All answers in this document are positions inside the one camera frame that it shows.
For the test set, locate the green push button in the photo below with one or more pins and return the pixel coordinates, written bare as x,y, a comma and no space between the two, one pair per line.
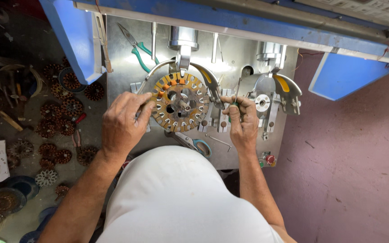
261,164

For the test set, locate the white round hub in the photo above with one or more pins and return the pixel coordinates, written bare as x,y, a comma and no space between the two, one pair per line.
262,103

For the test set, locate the round metal pan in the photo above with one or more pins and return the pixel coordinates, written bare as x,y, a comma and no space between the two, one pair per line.
19,81

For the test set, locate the person's white shirt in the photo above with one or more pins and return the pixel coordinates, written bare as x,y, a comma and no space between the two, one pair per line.
181,202

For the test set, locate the metal tweezers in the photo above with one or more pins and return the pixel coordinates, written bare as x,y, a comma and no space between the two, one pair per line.
215,47

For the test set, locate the heap of copper-wound stators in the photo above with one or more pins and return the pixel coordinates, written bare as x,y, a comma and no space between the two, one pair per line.
62,111

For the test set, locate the person's left hand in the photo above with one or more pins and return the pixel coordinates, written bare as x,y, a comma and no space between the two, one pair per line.
120,125

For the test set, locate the steel machine work plate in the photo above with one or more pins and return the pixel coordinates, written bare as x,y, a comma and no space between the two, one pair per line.
123,77

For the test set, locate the bare white stator core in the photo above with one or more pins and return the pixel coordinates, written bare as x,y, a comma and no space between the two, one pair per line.
46,178

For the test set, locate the person's right hand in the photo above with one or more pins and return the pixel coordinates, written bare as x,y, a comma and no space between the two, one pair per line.
245,128

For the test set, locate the polished steel spindle cylinder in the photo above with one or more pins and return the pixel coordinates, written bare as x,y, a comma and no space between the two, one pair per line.
183,38
270,54

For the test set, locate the steel guide with yellow insert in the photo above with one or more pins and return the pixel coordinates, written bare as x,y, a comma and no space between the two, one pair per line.
285,87
211,82

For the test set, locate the blue winding machine frame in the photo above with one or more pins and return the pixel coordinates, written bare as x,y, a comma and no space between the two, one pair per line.
79,37

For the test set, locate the thin metal rod tool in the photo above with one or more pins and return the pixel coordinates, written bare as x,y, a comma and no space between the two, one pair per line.
154,40

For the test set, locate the red push button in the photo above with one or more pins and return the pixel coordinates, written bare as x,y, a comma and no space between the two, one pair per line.
270,159

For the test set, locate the bent metal hex key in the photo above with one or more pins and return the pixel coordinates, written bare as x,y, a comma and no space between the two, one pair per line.
220,140

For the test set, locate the curved steel winding guide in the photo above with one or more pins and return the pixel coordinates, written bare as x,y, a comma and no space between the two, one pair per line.
154,69

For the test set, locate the round slotted stator core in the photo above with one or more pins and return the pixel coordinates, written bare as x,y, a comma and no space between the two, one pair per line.
181,101

